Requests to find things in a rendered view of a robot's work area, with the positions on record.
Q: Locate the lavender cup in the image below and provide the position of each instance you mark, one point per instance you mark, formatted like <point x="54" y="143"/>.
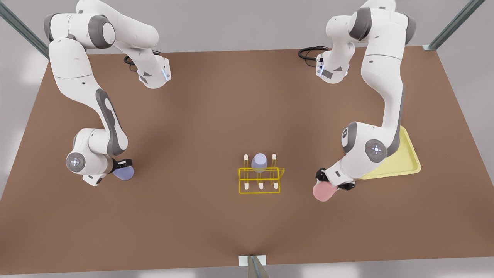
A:
<point x="259" y="162"/>
<point x="124" y="173"/>

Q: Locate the pink cup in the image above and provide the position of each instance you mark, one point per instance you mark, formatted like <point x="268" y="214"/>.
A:
<point x="323" y="191"/>

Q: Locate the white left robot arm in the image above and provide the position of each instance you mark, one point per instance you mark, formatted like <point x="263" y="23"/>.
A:
<point x="382" y="77"/>

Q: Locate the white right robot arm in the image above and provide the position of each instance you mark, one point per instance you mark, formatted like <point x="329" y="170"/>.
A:
<point x="83" y="69"/>

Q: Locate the yellow tray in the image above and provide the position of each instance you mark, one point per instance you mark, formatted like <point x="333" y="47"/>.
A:
<point x="401" y="158"/>

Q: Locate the silver frame post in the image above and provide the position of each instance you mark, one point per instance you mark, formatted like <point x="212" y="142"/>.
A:
<point x="23" y="29"/>
<point x="254" y="266"/>
<point x="453" y="25"/>

